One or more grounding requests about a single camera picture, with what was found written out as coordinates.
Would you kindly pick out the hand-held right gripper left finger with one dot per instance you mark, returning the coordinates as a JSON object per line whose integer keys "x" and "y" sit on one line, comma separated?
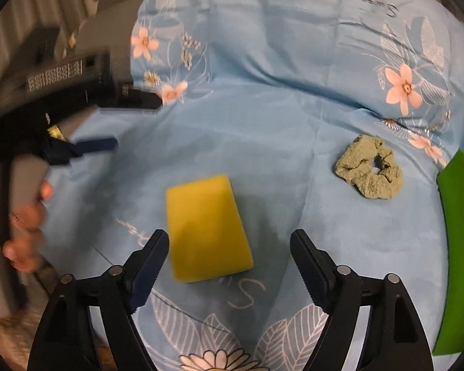
{"x": 149, "y": 274}

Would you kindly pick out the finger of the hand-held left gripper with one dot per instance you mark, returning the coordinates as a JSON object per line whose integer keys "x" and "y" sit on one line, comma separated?
{"x": 96, "y": 145}
{"x": 139, "y": 99}

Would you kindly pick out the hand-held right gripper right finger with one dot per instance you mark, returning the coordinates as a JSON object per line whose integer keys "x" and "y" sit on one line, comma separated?
{"x": 313, "y": 274}

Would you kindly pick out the yellow sponge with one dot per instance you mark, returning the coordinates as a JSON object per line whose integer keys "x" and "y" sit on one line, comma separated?
{"x": 208, "y": 228}

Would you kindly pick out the green gift box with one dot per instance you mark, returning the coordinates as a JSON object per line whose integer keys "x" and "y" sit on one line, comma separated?
{"x": 460, "y": 259}

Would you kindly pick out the person's left hand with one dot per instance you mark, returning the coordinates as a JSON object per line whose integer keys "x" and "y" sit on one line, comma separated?
{"x": 27, "y": 218}

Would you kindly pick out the white pleated curtain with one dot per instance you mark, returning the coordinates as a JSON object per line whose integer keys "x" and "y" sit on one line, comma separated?
{"x": 19, "y": 34}

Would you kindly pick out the beige scrunchie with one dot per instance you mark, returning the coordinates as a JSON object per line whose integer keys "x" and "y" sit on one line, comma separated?
{"x": 355, "y": 174}

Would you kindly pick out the blue floral bedsheet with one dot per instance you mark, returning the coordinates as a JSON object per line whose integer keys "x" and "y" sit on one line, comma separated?
{"x": 274, "y": 104}

